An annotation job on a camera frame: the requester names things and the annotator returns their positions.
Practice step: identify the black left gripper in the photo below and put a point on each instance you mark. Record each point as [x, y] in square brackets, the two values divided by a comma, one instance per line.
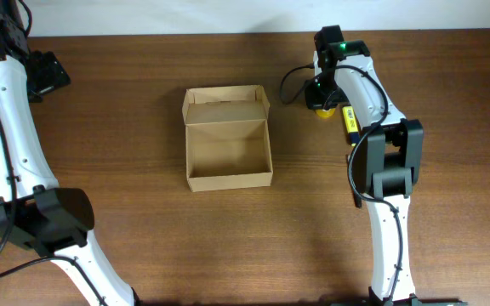
[54, 75]

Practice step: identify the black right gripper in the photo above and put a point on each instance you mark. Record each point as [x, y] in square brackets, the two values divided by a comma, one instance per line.
[316, 102]

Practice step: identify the yellow tape roll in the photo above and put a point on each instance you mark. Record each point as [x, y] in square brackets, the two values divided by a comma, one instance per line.
[325, 113]

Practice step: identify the yellow highlighter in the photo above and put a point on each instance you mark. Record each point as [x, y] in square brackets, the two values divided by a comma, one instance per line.
[351, 124]

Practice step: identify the brown cardboard box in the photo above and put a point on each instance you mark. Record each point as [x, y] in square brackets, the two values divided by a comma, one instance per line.
[227, 140]

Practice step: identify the black permanent marker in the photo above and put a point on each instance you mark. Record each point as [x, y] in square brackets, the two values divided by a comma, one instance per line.
[356, 198]

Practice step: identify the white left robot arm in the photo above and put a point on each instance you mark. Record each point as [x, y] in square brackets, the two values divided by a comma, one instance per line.
[39, 220]

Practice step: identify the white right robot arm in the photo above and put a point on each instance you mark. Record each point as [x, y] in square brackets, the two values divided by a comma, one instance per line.
[384, 165]

